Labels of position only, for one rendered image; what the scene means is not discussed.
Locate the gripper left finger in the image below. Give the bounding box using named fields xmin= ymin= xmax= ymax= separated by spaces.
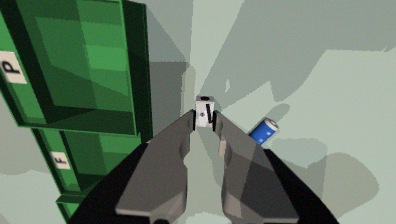
xmin=67 ymin=109 xmax=196 ymax=224

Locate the blue battery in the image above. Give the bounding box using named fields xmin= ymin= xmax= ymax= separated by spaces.
xmin=249 ymin=117 xmax=279 ymax=145

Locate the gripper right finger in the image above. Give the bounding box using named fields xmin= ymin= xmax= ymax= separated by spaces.
xmin=212 ymin=110 xmax=339 ymax=224

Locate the green rack of three bins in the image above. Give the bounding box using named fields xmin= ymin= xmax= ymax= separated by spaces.
xmin=0 ymin=0 xmax=153 ymax=224

